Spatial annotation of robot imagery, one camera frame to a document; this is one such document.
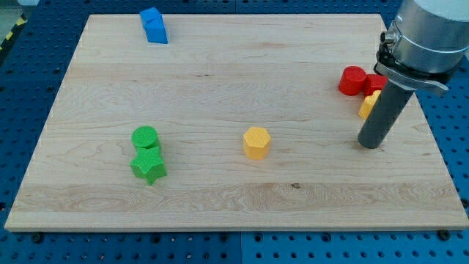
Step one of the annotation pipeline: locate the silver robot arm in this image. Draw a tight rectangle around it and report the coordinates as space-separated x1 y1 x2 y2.
374 0 468 96

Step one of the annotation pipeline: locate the wooden board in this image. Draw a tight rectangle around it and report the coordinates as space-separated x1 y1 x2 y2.
5 15 468 232

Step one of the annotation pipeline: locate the yellow hexagon block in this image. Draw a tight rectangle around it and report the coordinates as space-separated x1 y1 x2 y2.
243 127 271 160

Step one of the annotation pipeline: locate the green cylinder block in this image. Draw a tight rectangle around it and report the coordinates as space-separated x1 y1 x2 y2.
131 125 160 149

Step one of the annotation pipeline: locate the green star block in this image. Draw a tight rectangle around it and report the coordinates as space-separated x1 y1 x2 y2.
130 146 167 186

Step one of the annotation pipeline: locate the red cylinder block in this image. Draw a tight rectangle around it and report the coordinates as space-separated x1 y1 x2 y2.
338 65 367 96

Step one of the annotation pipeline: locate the blue block front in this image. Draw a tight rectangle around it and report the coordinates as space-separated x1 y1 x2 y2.
144 19 169 44

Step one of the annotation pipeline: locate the blue block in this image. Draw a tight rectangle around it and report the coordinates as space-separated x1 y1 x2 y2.
139 7 163 27
144 19 169 44

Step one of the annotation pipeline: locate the yellow block near rod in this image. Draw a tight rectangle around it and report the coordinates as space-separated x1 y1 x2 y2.
358 90 381 119

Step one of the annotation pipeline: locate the blue block rear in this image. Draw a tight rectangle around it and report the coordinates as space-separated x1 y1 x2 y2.
139 7 163 27

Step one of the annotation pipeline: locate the red cube block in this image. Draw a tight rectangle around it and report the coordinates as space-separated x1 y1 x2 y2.
362 74 388 96

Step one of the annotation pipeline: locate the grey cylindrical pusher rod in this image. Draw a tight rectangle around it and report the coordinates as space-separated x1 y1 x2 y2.
358 81 414 149

